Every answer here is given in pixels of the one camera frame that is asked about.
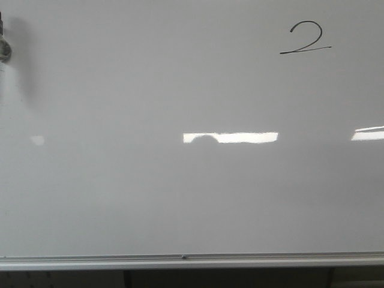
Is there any white whiteboard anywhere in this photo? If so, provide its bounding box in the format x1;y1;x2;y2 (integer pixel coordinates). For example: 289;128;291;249
1;1;383;271

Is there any black and white marker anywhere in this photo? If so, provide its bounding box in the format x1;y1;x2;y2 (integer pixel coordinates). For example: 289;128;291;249
0;14;12;62

